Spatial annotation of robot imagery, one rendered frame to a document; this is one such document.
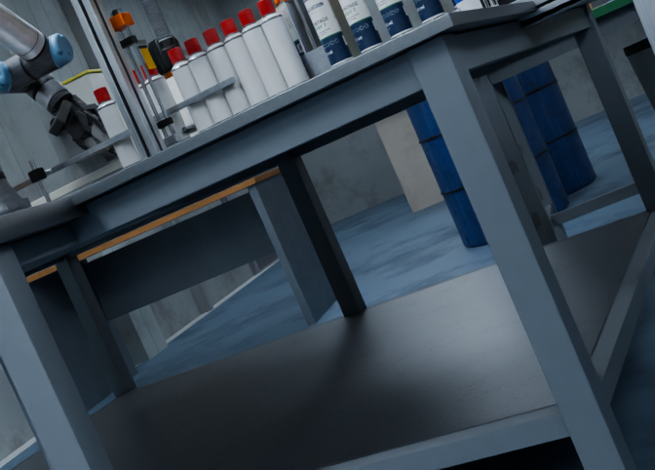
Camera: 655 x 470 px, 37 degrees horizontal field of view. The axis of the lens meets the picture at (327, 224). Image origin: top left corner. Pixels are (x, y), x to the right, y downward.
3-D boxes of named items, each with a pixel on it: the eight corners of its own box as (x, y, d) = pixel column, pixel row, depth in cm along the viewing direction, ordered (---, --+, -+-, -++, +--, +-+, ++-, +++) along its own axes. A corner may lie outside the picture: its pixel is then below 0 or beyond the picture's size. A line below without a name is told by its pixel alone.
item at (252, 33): (294, 90, 223) (258, 5, 222) (285, 92, 218) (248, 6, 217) (276, 98, 225) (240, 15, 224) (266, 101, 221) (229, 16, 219)
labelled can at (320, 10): (358, 59, 216) (321, -28, 215) (349, 61, 211) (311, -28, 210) (338, 68, 218) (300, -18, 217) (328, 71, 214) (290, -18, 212)
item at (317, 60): (369, 57, 229) (326, -47, 227) (349, 61, 217) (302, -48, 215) (320, 81, 235) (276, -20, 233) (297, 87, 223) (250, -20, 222)
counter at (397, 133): (515, 148, 1028) (481, 68, 1022) (503, 176, 788) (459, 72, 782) (443, 177, 1049) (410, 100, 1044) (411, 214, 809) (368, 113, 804)
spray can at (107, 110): (147, 160, 243) (113, 83, 241) (134, 165, 238) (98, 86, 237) (133, 168, 245) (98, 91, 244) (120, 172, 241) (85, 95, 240)
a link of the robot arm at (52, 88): (43, 80, 244) (29, 106, 247) (57, 92, 243) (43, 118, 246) (61, 77, 250) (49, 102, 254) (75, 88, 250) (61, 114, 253)
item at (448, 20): (600, -2, 272) (597, -9, 272) (454, 25, 138) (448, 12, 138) (57, 245, 365) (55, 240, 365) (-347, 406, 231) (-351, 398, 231)
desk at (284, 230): (132, 374, 580) (77, 255, 575) (348, 289, 542) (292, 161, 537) (73, 418, 509) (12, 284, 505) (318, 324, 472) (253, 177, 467)
